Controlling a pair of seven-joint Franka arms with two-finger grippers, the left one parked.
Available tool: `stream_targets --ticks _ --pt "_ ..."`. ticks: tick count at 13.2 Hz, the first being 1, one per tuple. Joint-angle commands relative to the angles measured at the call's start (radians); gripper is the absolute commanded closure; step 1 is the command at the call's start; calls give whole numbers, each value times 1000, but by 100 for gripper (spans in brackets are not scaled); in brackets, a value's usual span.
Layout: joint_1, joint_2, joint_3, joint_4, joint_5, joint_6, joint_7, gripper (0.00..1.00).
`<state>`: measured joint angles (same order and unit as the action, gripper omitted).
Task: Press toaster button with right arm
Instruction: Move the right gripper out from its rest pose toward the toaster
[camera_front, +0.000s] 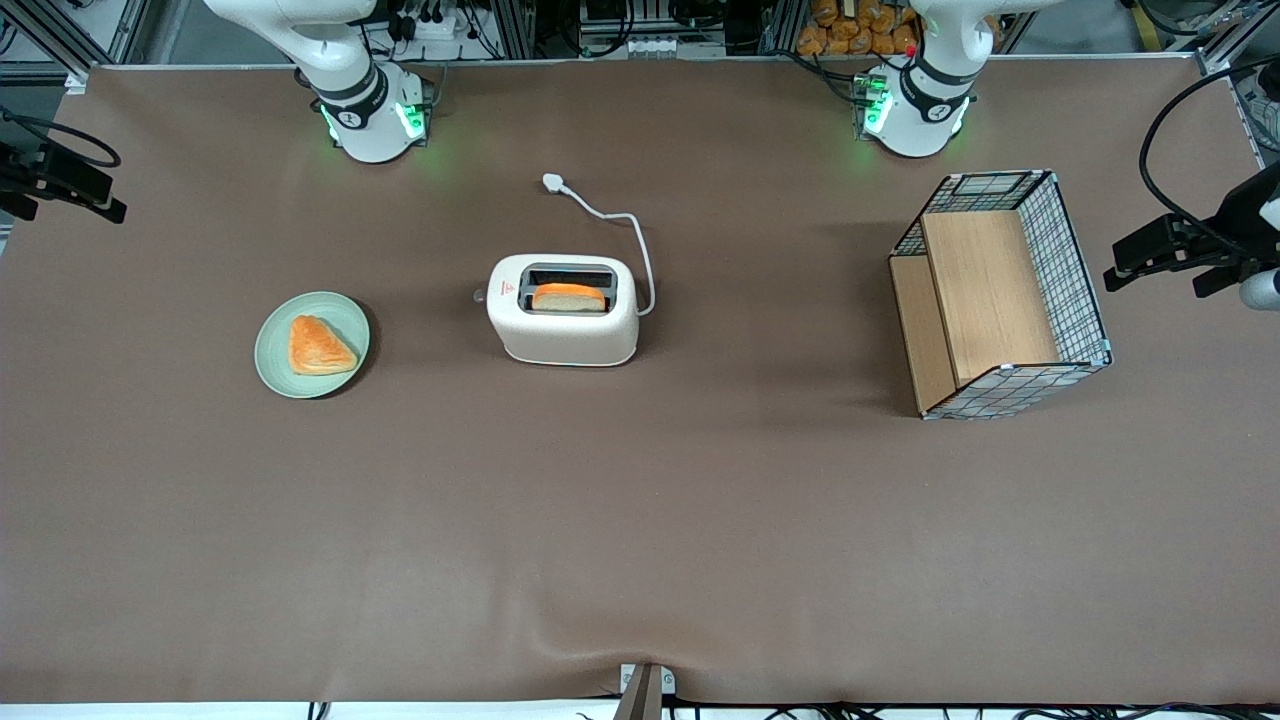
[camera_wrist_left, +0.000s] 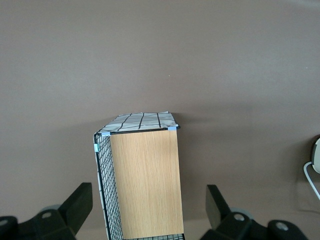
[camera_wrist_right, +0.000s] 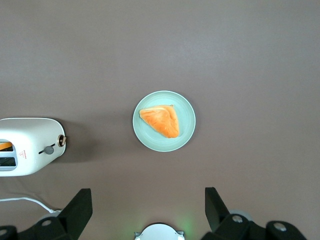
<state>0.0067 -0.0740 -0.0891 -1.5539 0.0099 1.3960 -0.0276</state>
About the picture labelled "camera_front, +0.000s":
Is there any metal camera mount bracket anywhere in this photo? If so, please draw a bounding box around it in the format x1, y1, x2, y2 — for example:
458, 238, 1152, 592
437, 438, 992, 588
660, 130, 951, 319
619, 662, 677, 720

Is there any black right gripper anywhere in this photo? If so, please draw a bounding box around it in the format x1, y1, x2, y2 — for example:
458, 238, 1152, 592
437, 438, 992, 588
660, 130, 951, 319
0, 140, 129, 225

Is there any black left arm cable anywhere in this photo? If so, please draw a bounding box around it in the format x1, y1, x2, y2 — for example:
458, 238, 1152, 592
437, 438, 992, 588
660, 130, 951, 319
1139, 55, 1280, 253

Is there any white toaster cord with plug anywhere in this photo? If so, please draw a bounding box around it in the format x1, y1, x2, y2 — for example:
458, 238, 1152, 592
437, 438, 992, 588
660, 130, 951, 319
543, 172, 658, 318

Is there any wire basket with wooden shelf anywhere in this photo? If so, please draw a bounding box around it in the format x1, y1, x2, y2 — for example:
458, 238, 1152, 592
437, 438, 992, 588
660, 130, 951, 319
888, 169, 1114, 421

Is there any pale green plate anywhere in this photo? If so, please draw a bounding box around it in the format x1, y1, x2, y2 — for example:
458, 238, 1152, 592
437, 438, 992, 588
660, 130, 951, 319
254, 291, 372, 400

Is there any toast bread slice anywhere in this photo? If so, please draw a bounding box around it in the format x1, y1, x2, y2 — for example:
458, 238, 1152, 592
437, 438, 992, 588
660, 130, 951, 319
531, 283, 608, 313

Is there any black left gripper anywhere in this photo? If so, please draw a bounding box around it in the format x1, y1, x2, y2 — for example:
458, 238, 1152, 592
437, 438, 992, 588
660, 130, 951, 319
1103, 165, 1280, 299

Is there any brown table cover cloth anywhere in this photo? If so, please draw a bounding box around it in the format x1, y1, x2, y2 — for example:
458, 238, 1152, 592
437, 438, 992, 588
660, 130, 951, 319
0, 55, 1280, 707

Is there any white two-slot toaster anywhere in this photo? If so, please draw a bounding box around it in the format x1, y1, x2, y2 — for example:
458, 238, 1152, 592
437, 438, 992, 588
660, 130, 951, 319
486, 253, 641, 368

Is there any triangular golden pastry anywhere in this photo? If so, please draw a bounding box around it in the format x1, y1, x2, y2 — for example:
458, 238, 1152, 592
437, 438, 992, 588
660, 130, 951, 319
288, 315, 359, 377

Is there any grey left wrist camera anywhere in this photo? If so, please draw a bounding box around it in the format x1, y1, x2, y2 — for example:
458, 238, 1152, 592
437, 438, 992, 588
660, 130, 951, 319
1238, 266, 1280, 312

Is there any white power strip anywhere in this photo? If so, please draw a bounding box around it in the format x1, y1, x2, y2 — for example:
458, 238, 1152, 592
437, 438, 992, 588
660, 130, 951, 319
385, 0, 493, 43

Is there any bag of bread rolls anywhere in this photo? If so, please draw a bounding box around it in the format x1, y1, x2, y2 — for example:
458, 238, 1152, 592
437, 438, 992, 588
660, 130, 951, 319
796, 0, 922, 58

